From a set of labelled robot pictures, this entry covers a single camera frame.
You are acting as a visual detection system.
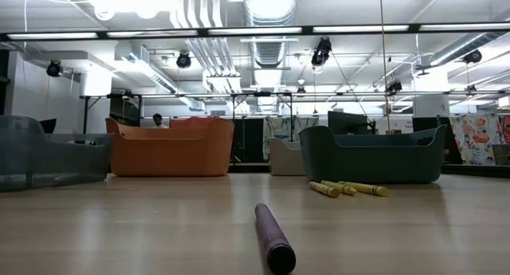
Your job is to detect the yellow crayon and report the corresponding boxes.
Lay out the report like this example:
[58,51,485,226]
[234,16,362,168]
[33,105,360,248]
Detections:
[320,179,359,197]
[308,181,341,199]
[338,180,390,198]

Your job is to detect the purple crayon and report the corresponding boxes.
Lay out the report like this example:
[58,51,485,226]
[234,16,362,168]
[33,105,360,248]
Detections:
[254,202,297,275]

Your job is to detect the pale patterned cloth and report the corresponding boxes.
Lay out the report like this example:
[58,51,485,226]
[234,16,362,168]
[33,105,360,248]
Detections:
[262,115,320,159]

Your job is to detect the white plastic bin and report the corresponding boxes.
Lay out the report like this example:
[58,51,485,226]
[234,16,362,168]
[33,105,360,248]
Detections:
[268,138,306,177]

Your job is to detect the red plastic bin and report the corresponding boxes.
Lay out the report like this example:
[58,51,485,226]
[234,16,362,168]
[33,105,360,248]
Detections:
[170,116,221,129]

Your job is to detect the orange plastic bin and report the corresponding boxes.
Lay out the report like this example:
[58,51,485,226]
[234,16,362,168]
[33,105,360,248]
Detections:
[104,116,236,178]

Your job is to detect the black monitor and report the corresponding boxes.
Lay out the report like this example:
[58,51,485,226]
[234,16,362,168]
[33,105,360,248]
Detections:
[327,111,378,136]

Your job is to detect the person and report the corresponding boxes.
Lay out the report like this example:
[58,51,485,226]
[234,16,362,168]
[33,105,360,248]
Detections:
[151,112,169,129]

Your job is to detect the black light bar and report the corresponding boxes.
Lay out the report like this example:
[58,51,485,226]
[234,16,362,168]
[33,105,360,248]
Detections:
[0,22,510,41]

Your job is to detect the teal plastic bin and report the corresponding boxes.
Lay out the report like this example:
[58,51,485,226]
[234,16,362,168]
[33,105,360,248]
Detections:
[298,124,449,186]

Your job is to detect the clear grey plastic bin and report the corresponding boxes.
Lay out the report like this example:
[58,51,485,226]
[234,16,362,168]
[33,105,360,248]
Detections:
[0,115,115,193]

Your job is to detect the floral cloth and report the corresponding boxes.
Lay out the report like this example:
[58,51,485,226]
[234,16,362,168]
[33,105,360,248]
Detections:
[449,113,504,167]

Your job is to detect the black aluminium table frame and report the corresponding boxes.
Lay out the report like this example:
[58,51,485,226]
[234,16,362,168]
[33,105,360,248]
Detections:
[226,162,510,179]

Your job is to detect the silver air duct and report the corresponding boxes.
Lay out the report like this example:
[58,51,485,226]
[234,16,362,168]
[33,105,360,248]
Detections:
[429,30,509,67]
[241,0,299,69]

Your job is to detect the thin hanging cable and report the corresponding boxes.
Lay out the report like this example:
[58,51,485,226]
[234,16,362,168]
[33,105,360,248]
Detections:
[377,0,392,132]

